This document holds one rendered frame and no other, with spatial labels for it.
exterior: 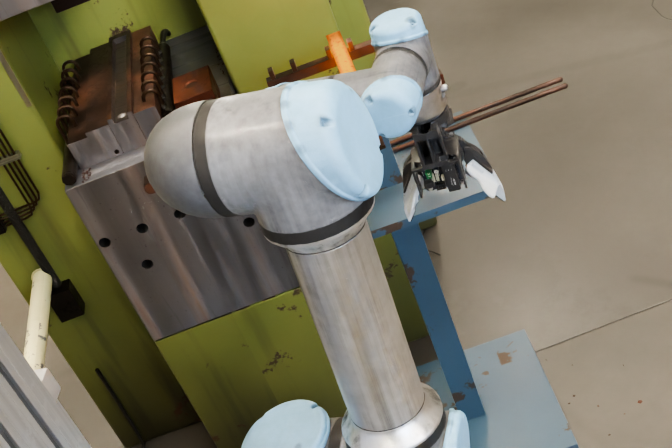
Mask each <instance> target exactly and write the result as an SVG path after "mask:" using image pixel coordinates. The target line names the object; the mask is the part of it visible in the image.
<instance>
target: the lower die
mask: <svg viewBox="0 0 672 448"><path fill-rule="evenodd" d="M124 35H126V87H127V115H128V118H129V119H126V120H124V121H121V122H118V123H116V124H115V123H114V122H113V121H112V119H111V95H112V43H113V39H116V38H118V37H121V36H124ZM145 36H152V37H154V38H155V39H156V37H155V34H154V32H153V30H152V28H151V26H147V27H145V28H142V29H139V30H137V31H134V32H132V33H131V31H130V30H128V31H125V32H123V33H120V34H118V35H115V36H113V37H110V38H109V42H108V43H106V44H103V45H100V46H98V47H95V48H93V49H90V54H88V55H86V56H83V57H81V58H78V59H75V61H76V62H77V63H78V64H79V66H80V68H81V71H78V70H77V68H76V66H75V65H74V69H75V70H76V71H77V72H78V74H79V76H80V78H81V79H80V80H78V79H77V78H76V76H75V74H73V78H74V79H76V80H77V82H78V84H79V86H80V88H79V89H77V88H76V86H75V84H74V82H73V85H72V87H74V88H75V89H76V90H77V92H78V94H79V97H78V98H76V96H75V94H74V93H73V91H72V95H71V96H73V97H74V98H75V99H76V101H77V103H78V105H79V106H78V107H75V105H74V103H73V102H72V100H71V106H73V107H74V109H75V110H76V112H77V114H78V116H76V117H75V116H74V114H73V113H72V111H71V110H70V116H72V117H73V118H74V120H75V122H76V123H77V126H75V127H74V126H73V124H72V122H71V121H70V120H69V128H68V139H67V146H68V148H69V150H70V152H71V153H72V155H73V157H74V158H75V160H76V162H77V164H78V165H79V167H80V169H81V170H82V169H85V168H88V167H90V166H93V165H95V164H98V163H101V162H103V161H106V160H108V159H111V158H114V157H116V156H119V155H121V154H124V153H126V152H129V151H131V150H134V149H137V148H139V147H142V146H144V145H146V141H147V139H148V137H149V134H150V133H151V131H152V130H153V128H154V127H155V125H156V124H157V123H158V122H159V121H160V120H161V119H162V109H161V106H160V105H161V103H160V101H159V99H158V97H157V95H156V94H155V93H152V92H150V93H147V94H146V96H145V99H146V101H145V102H142V99H141V95H142V93H143V92H142V91H141V84H142V82H141V75H142V74H141V71H140V67H141V63H140V57H141V56H140V49H141V48H140V45H139V42H140V40H141V39H142V38H143V37H145ZM156 41H157V39H156ZM157 43H158V41H157ZM158 45H159V43H158ZM116 149H117V150H119V153H118V154H115V153H114V151H115V150H116Z"/></svg>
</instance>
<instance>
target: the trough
mask: <svg viewBox="0 0 672 448"><path fill-rule="evenodd" d="M120 113H126V115H125V116H124V117H122V118H118V115H119V114H120ZM111 119H112V121H113V122H114V123H115V124H116V123H118V122H121V121H124V120H126V119H129V118H128V115H127V87H126V35H124V36H121V37H118V38H116V39H113V43H112V95H111Z"/></svg>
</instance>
